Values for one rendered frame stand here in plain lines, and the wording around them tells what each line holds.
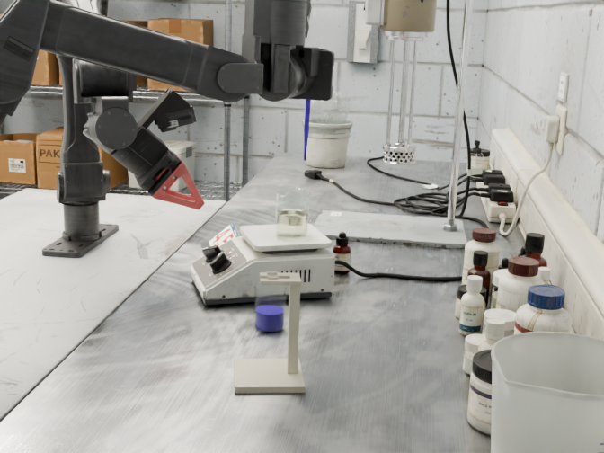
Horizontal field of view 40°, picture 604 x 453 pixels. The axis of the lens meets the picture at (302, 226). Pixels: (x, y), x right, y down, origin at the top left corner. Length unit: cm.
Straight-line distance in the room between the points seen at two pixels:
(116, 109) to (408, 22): 63
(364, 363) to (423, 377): 8
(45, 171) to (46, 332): 250
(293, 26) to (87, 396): 49
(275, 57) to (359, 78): 265
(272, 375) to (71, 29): 45
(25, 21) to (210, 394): 45
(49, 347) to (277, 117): 272
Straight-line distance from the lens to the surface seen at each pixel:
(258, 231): 127
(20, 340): 112
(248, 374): 97
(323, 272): 123
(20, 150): 372
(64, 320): 117
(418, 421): 91
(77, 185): 147
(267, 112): 371
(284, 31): 100
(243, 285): 120
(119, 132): 115
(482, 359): 89
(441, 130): 366
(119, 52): 95
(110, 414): 91
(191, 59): 96
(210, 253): 127
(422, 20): 156
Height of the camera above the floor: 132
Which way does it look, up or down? 15 degrees down
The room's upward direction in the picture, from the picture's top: 2 degrees clockwise
